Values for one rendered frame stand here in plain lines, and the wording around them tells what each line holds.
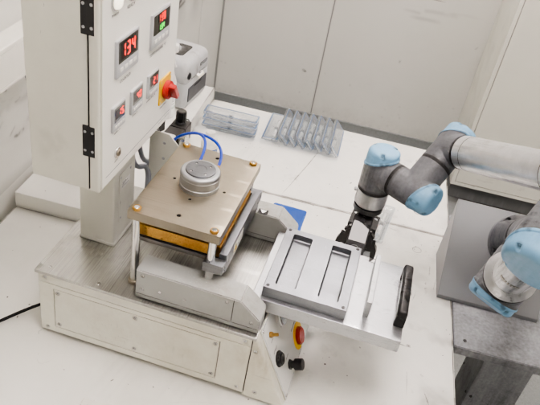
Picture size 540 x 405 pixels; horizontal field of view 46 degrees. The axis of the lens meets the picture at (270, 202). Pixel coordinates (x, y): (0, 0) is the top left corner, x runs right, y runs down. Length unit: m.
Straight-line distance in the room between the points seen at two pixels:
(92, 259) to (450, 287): 0.90
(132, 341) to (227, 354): 0.21
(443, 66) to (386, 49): 0.32
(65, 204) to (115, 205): 0.42
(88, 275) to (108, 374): 0.21
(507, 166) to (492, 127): 2.06
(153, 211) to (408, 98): 2.71
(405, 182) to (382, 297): 0.27
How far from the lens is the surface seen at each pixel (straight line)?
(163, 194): 1.24
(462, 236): 1.74
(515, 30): 3.19
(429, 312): 1.67
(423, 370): 1.53
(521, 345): 1.71
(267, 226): 1.42
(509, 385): 2.03
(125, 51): 1.10
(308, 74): 3.74
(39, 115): 1.14
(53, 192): 1.78
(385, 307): 1.30
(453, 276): 1.73
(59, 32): 1.05
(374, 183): 1.48
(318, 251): 1.34
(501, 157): 1.33
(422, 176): 1.44
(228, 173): 1.31
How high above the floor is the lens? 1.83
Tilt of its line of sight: 35 degrees down
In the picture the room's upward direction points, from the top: 11 degrees clockwise
